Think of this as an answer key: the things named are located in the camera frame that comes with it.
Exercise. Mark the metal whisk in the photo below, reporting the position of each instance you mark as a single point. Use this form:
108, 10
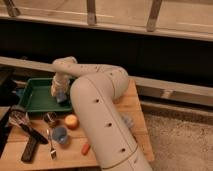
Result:
17, 118

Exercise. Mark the crumpled blue cloth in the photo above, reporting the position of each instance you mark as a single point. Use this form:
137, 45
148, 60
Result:
128, 121

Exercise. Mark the small metal cup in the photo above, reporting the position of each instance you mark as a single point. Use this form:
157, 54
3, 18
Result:
51, 119

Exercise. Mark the yellow orange toy cup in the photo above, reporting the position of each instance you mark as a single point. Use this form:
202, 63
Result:
71, 121

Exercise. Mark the green plastic tray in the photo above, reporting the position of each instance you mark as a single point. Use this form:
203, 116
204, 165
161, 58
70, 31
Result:
37, 97

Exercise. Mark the wooden cutting board table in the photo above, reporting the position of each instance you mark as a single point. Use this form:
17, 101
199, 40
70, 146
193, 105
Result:
70, 156

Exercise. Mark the blue plastic cup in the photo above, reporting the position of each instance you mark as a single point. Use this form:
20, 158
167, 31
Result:
59, 134

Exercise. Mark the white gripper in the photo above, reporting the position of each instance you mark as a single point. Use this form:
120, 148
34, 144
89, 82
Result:
59, 83

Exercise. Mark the metal fork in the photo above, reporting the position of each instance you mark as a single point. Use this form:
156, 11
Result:
52, 149

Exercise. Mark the blue sponge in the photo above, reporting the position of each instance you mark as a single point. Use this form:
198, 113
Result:
61, 97

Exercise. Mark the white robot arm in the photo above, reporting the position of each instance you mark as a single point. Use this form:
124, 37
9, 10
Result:
92, 95

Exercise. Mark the orange toy carrot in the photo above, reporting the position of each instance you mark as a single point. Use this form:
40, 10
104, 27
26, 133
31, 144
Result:
85, 149

